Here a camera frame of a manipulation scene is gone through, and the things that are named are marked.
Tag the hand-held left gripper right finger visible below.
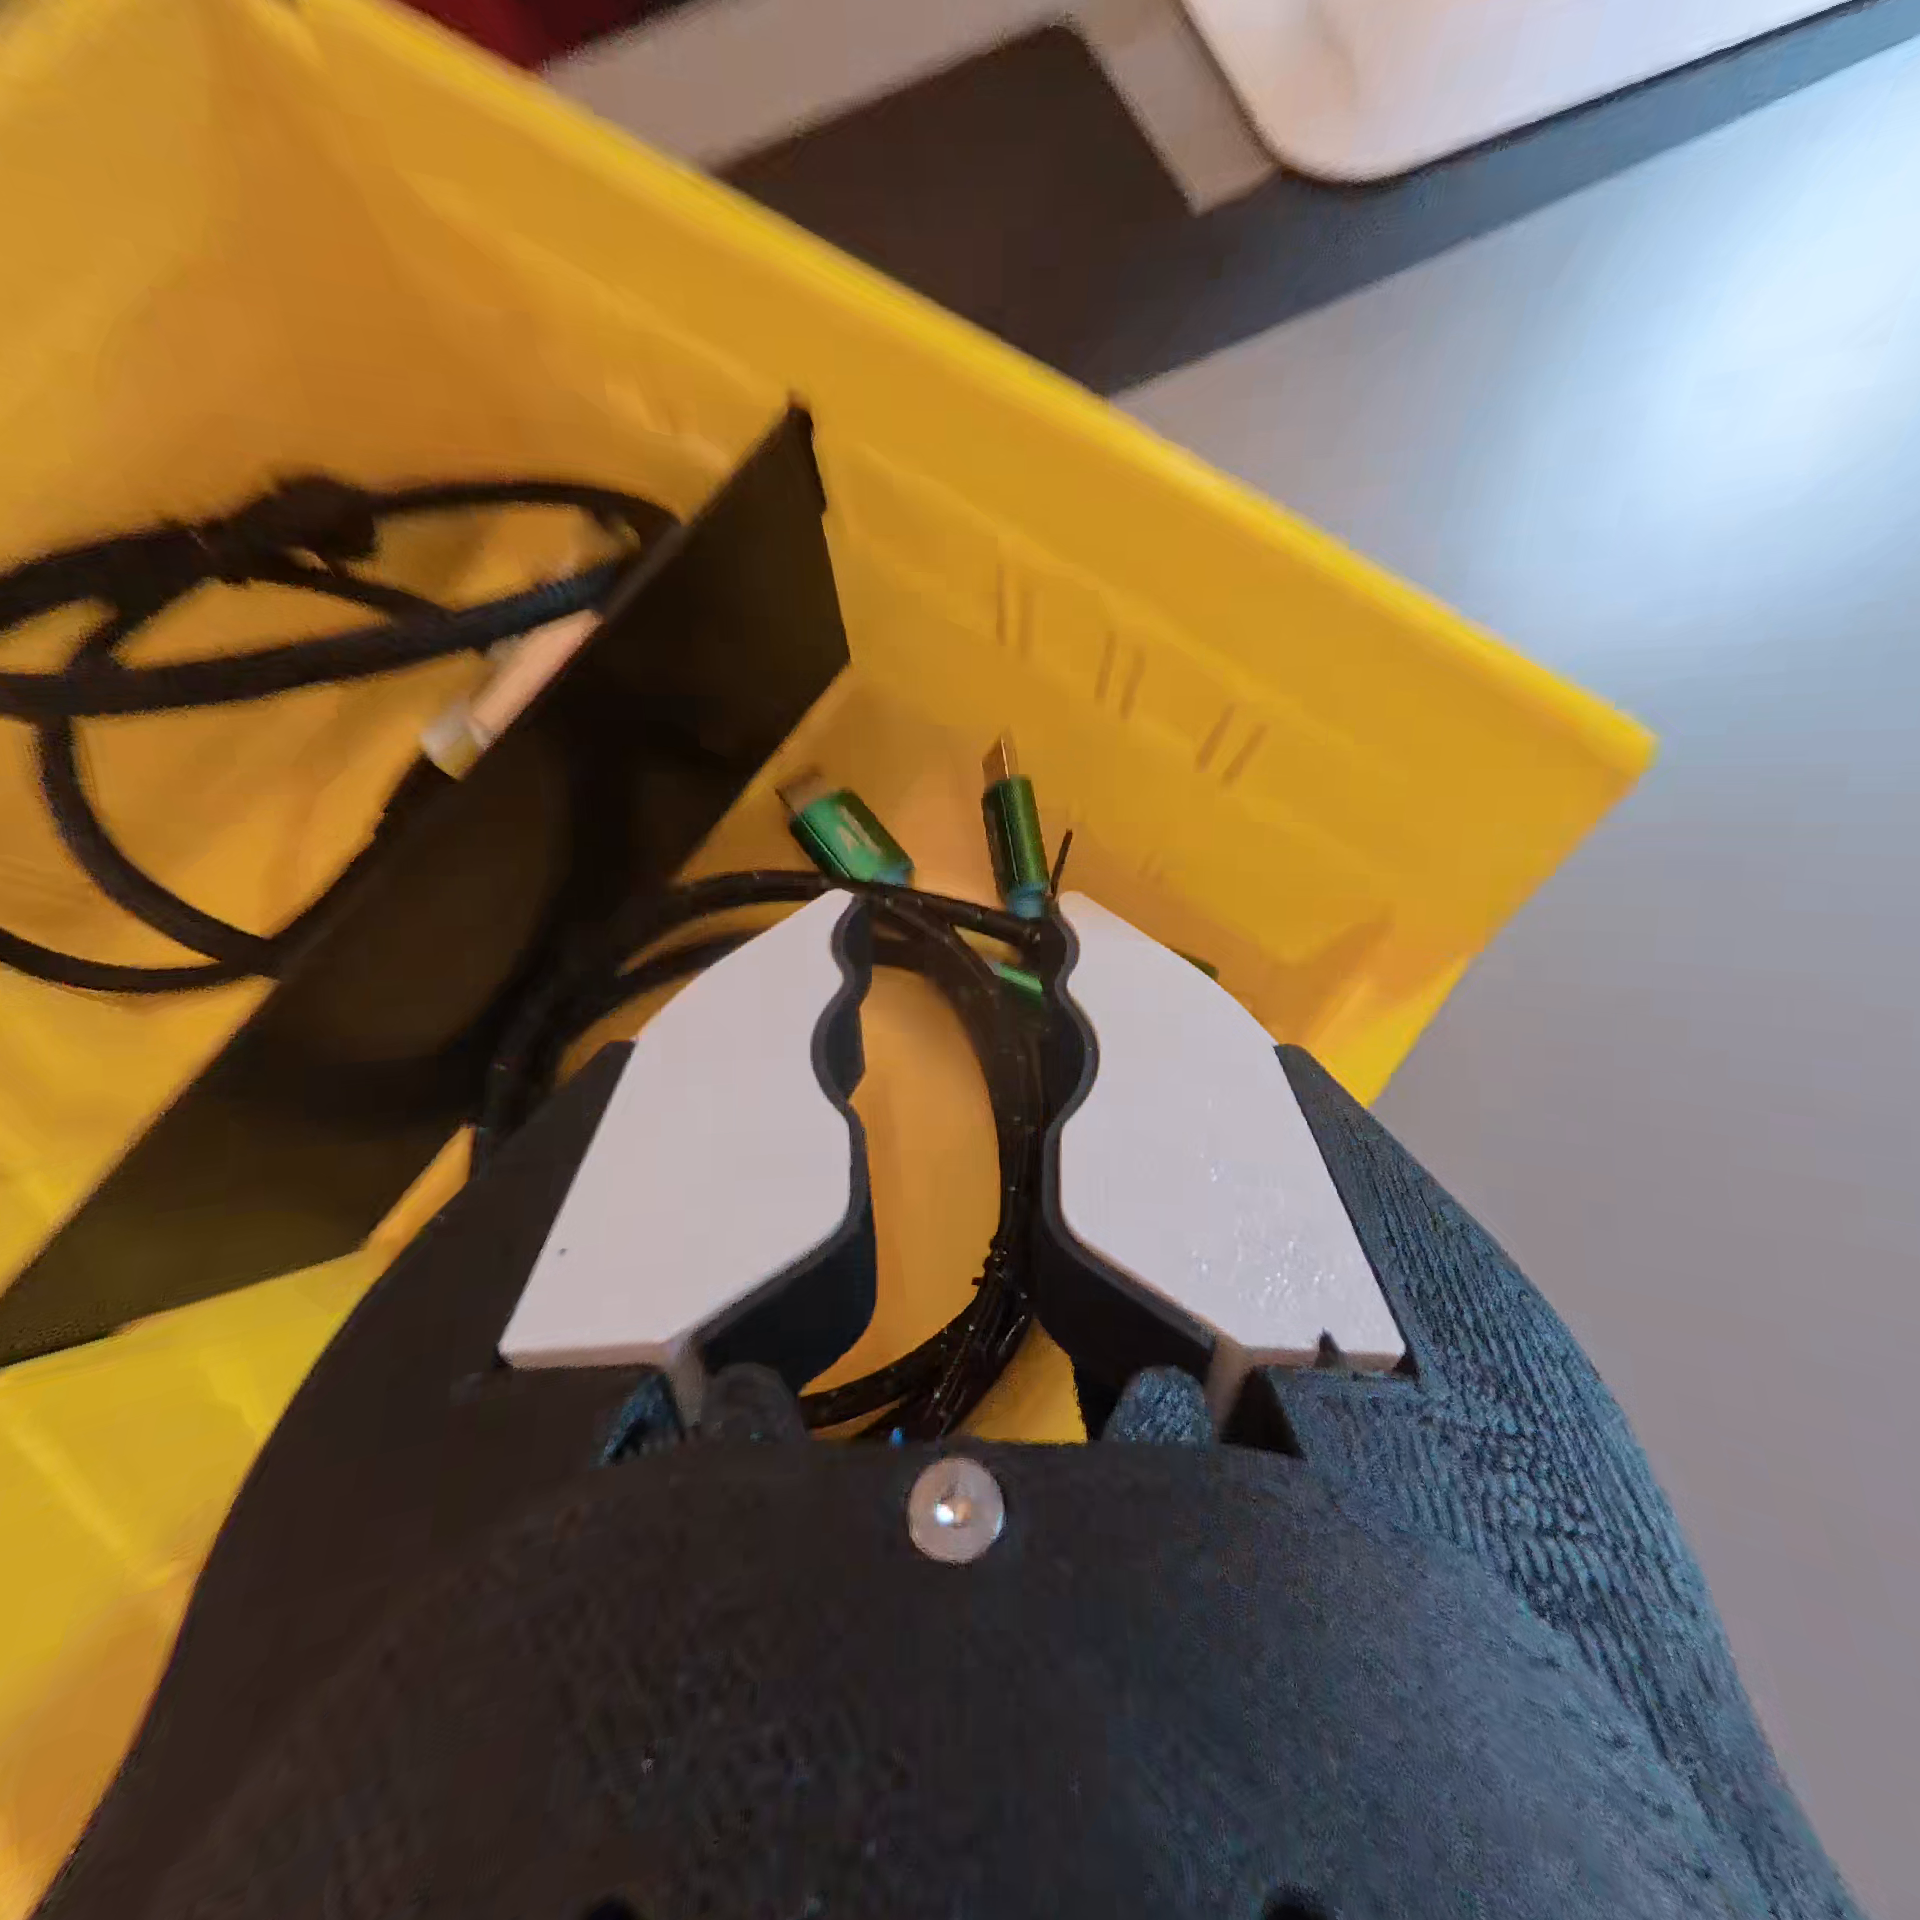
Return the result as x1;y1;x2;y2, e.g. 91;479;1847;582
1030;888;1413;1444

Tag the black cable silver plug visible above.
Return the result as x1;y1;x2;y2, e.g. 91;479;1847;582
0;473;676;996

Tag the white stand base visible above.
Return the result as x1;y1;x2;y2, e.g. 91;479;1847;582
1178;0;1863;190

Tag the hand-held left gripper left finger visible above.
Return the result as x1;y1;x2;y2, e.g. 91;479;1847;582
496;888;881;1424

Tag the yellow plastic bin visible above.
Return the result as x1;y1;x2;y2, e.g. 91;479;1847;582
0;0;1661;1892

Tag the black bin divider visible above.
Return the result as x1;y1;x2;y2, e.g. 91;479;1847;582
0;394;854;1369

